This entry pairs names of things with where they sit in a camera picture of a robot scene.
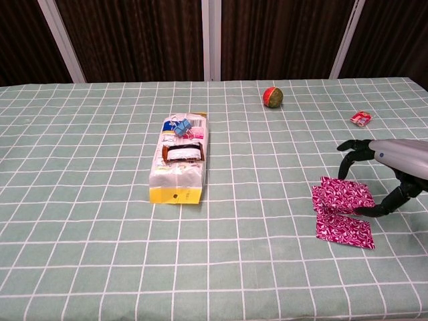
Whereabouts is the green white grid tablecloth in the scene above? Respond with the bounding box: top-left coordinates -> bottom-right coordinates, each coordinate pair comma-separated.
0,77 -> 428,321

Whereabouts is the red candy packet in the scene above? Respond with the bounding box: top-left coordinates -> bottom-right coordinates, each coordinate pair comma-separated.
350,111 -> 373,128

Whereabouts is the red green ball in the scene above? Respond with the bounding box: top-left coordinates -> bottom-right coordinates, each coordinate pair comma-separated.
262,86 -> 284,109

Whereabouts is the dark brown partition panel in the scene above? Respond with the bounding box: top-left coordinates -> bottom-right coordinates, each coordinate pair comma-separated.
209,0 -> 365,81
37,0 -> 212,84
0,0 -> 86,87
330,0 -> 428,91

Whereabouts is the blue binder clip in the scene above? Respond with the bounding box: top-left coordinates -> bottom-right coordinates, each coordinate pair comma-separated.
169,115 -> 192,138

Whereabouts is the white yellow snack bag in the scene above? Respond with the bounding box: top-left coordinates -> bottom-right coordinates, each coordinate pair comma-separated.
148,112 -> 210,205

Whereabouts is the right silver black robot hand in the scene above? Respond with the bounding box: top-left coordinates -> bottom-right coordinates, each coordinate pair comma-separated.
336,138 -> 428,218

